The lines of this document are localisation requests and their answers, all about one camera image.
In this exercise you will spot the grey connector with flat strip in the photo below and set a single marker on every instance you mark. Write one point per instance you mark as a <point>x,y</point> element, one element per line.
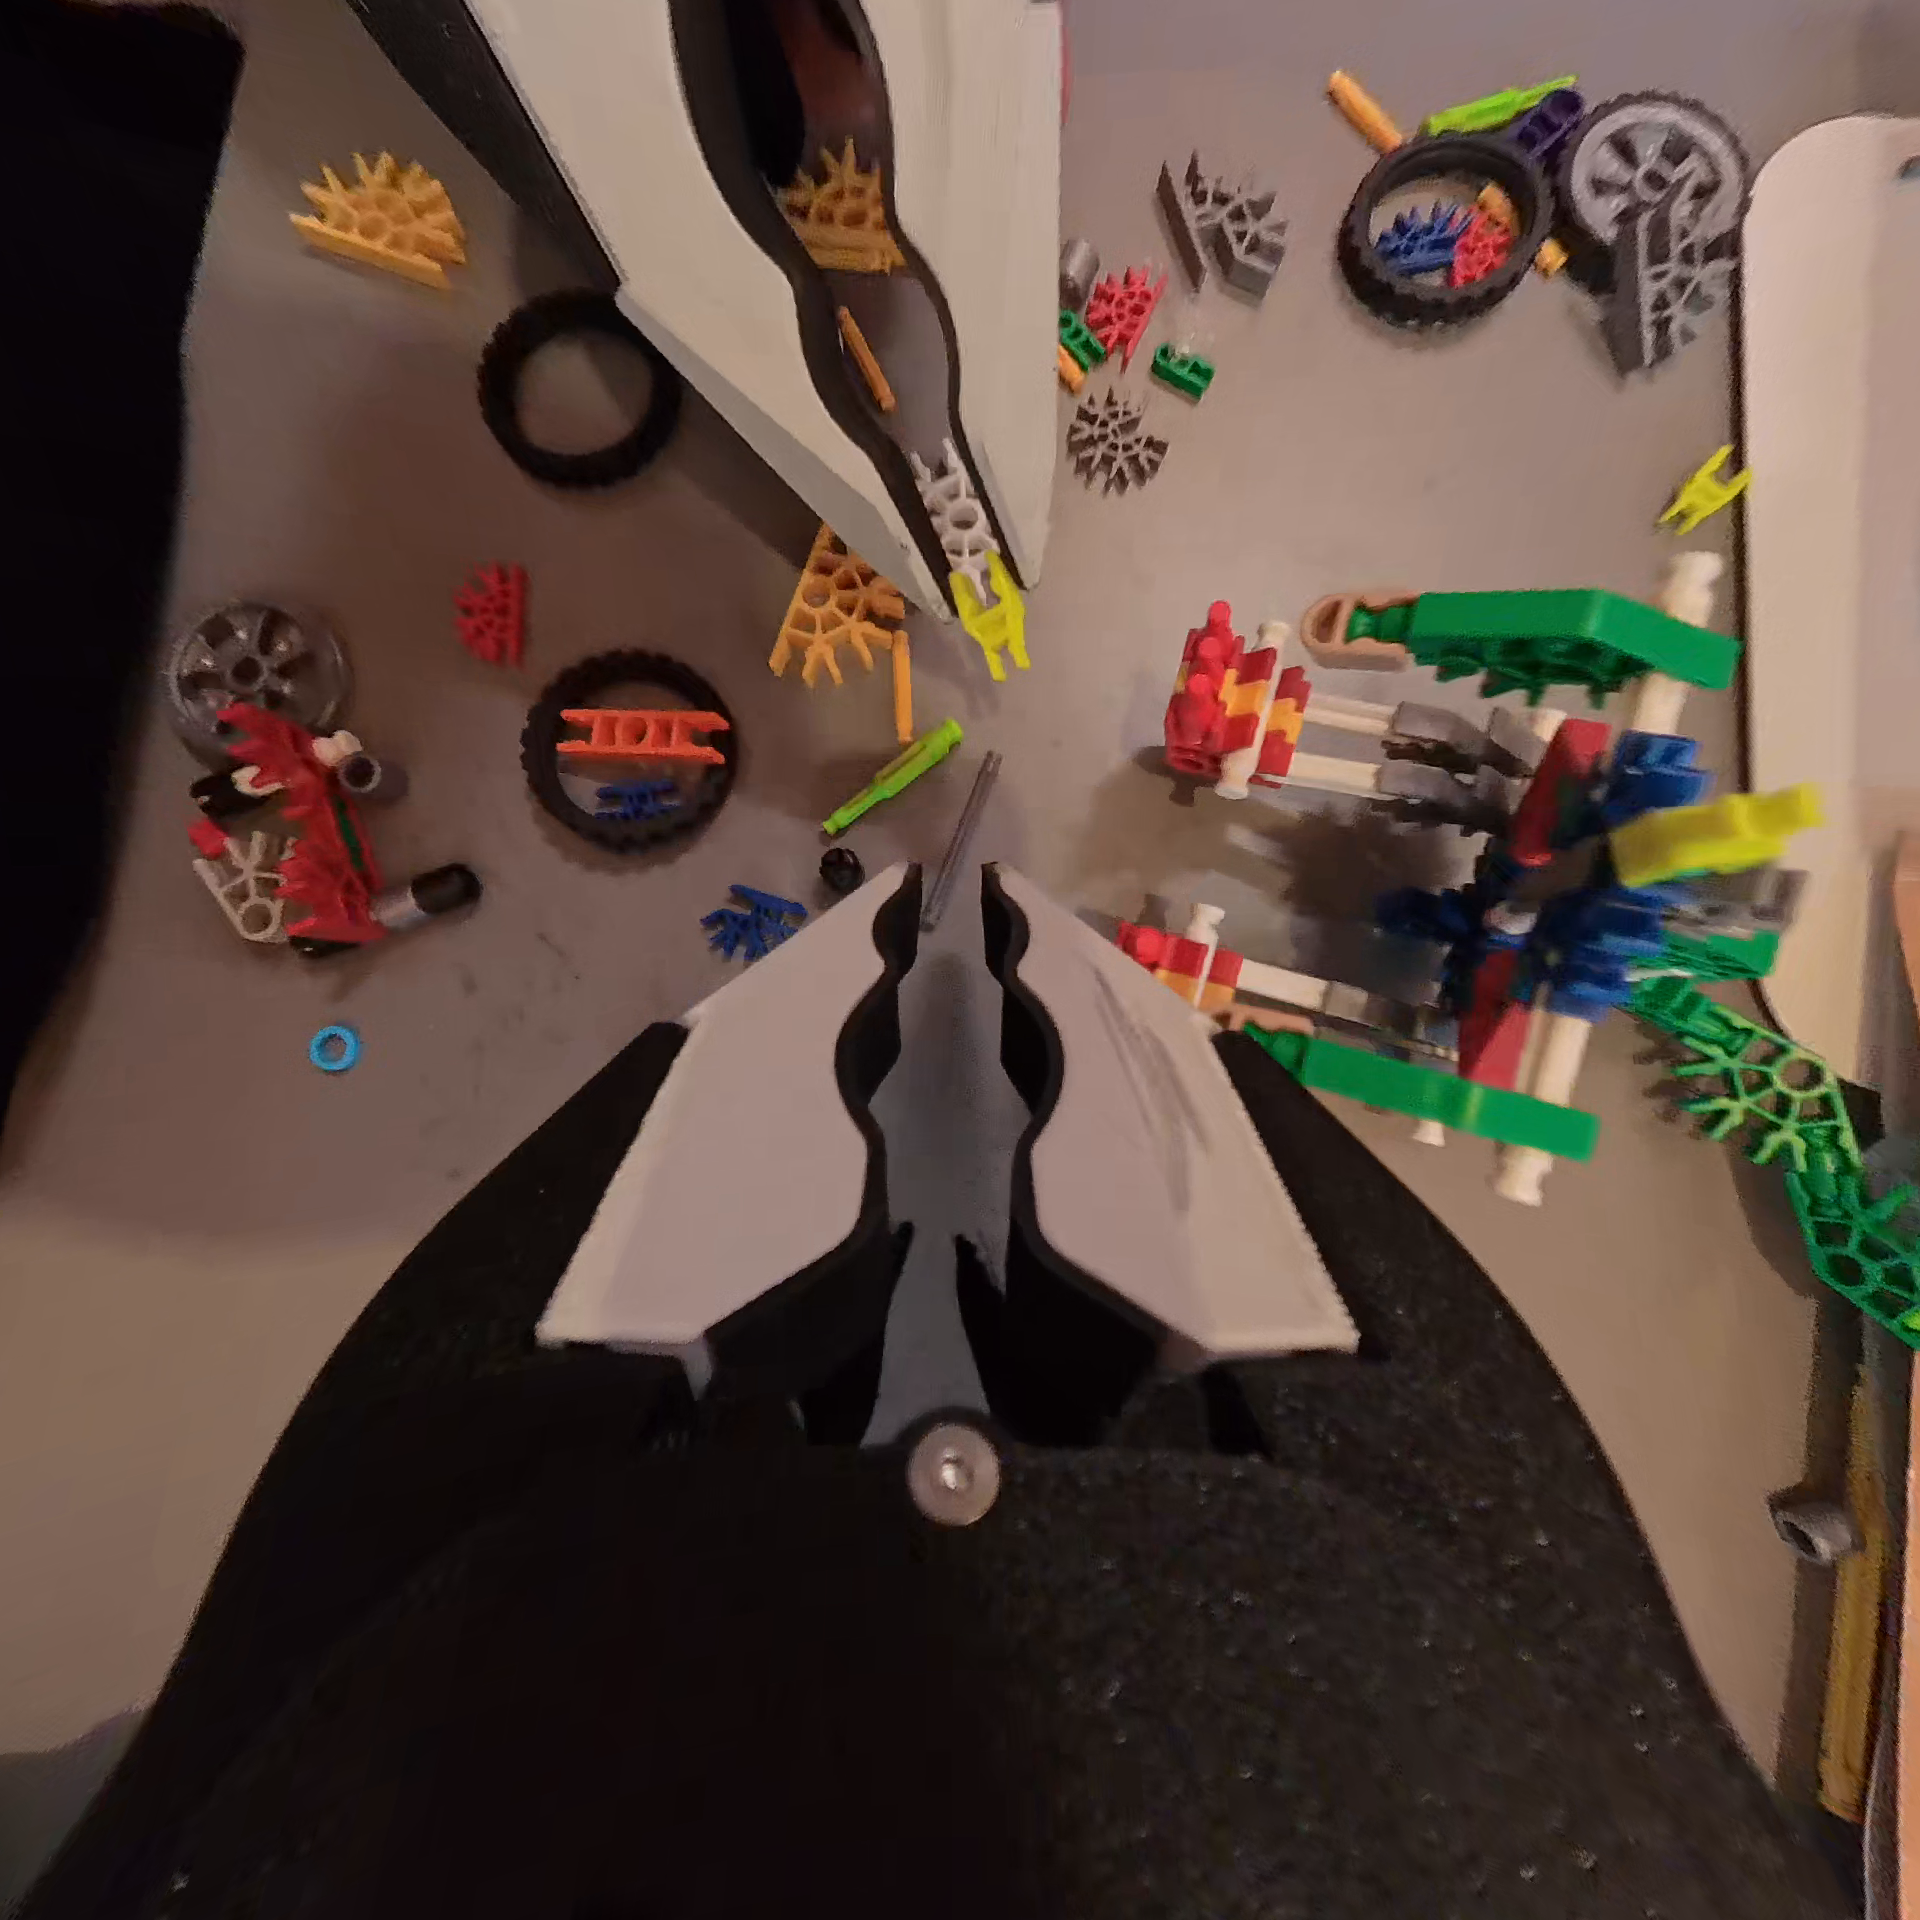
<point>1224,224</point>

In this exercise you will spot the grey wheel with black tyre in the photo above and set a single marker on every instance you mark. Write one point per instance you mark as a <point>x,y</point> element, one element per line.
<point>1652,165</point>

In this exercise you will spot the red connector rack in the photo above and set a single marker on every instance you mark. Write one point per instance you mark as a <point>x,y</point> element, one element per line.
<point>308,809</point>

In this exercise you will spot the person's dark clothing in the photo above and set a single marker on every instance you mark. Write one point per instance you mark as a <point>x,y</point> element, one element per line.
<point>90,524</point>

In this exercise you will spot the small black connector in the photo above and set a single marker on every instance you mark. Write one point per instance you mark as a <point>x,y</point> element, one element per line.
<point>839,868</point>

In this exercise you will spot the thin dark grey rod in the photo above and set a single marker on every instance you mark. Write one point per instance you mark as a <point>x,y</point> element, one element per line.
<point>961,839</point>

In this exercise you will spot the dark grey snowflake connector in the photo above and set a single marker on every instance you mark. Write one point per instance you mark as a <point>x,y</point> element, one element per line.
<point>1119,437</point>

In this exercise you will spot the green clip connector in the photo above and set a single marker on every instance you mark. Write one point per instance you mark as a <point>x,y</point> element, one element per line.
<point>1183,371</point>

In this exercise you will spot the K'nex instruction bag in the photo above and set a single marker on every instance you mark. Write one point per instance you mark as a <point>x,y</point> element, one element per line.
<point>1903,1349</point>

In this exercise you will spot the purple connector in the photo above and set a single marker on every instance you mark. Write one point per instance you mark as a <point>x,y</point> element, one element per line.
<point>1545,129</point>

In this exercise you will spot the long tan rod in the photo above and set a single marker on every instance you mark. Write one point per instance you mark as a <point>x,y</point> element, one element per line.
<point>1853,1650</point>

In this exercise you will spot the yellow clip connector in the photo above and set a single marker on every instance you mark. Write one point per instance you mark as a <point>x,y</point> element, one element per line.
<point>1711,837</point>

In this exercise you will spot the beige triangular connector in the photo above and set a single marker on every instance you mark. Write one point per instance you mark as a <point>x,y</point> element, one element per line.
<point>247,884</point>

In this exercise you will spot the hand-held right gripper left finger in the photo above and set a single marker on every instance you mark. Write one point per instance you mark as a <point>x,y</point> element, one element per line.
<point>721,1184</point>

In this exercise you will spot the large yellow fan connector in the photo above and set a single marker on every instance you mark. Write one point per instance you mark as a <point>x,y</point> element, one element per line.
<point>833,616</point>

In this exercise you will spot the small green connector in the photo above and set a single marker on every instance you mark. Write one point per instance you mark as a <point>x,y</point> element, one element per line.
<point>1084,338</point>

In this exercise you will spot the grey spoked wheel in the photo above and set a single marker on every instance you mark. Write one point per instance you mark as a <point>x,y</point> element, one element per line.
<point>241,661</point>

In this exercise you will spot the grey cylinder spacer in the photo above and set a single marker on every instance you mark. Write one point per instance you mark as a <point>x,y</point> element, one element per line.
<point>364,773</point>
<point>1076,271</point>

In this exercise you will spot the blue snowflake connector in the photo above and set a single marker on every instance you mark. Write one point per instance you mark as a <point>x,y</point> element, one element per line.
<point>1424,240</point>

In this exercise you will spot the lime clip connector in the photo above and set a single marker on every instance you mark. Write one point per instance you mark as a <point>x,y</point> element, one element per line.
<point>993,623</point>
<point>1703,492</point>

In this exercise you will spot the orange connector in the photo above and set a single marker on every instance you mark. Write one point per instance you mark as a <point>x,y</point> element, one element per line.
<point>642,735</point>

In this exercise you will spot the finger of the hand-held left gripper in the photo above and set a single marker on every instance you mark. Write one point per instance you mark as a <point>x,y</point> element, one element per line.
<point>692,224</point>
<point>974,224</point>

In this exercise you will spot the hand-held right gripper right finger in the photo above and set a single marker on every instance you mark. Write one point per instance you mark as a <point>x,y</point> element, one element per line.
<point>1172,1184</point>

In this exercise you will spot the person's left hand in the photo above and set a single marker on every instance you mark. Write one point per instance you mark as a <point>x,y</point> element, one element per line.
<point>818,76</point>

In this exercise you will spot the yellow half-circle connector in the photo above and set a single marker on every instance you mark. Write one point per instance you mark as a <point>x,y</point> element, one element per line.
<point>845,224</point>

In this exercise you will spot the small blue fan connector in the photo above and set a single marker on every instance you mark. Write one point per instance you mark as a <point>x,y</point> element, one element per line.
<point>753,919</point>

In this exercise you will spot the small red snowflake connector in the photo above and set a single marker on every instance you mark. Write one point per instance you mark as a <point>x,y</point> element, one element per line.
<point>493,616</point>

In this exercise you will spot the multicoloured construction toy model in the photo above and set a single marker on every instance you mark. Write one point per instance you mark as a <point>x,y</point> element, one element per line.
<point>1501,629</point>

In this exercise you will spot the lime green rod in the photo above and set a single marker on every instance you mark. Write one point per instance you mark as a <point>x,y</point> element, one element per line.
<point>892,780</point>
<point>1501,105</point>

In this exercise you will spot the black rubber tyre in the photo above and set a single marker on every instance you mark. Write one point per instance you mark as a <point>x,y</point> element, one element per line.
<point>1359,253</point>
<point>510,420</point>
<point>542,780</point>

